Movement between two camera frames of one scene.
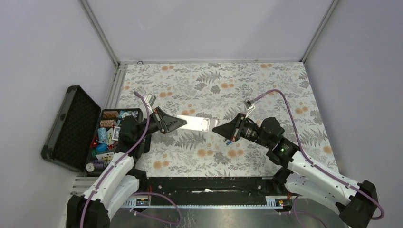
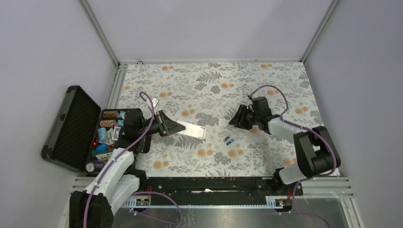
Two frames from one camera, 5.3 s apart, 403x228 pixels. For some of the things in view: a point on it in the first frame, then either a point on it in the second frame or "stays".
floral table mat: [206, 95] stays
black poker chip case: [83, 137] stays
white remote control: [198, 124] → [193, 130]
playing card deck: [116, 133] stays
